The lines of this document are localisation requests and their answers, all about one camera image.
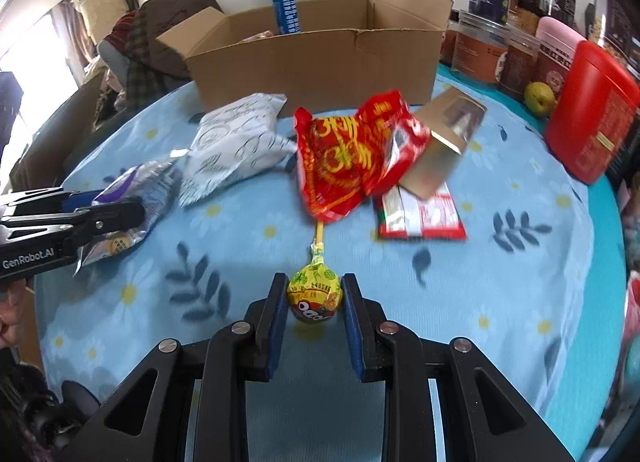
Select open cardboard box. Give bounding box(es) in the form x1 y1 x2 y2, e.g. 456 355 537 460
158 0 452 117

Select gold windowed snack box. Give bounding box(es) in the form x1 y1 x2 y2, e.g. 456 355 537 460
399 86 486 200

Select brown label jar right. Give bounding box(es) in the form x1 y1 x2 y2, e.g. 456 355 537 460
498 29 540 102

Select black standing pouch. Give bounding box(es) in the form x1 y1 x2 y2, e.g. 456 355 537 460
588 0 639 81

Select yellow lollipop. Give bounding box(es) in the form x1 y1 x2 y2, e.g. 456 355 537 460
286 221 343 323

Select white patterned snack bag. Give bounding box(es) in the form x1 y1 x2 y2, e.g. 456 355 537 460
178 93 296 207

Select person's left hand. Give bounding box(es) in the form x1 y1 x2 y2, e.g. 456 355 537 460
0 279 27 349

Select blue white biscuit tube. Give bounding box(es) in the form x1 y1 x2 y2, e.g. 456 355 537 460
271 0 300 34

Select purple silver snack bag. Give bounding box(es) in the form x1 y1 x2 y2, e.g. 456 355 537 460
76 157 178 271

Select pink bottle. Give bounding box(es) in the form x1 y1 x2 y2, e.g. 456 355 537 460
533 16 585 97

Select large red crinkled snack bag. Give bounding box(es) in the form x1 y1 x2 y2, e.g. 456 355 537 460
294 90 432 224

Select green yellow apple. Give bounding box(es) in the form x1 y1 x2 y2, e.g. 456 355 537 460
524 82 556 118

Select brown label jar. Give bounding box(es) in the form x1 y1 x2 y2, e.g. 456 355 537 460
451 11 510 88
498 29 540 102

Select green oatmeal snack packet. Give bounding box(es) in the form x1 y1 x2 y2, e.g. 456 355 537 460
242 30 273 43

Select red white noodle packet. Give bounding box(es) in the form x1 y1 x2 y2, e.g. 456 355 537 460
375 184 468 240

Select brown label jar left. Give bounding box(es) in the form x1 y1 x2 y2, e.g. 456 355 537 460
451 11 510 88

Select brown jacket clothes pile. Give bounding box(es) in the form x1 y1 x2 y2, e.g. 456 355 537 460
103 0 220 114

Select red cylindrical canister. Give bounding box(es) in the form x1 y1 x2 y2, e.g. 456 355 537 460
544 41 639 185

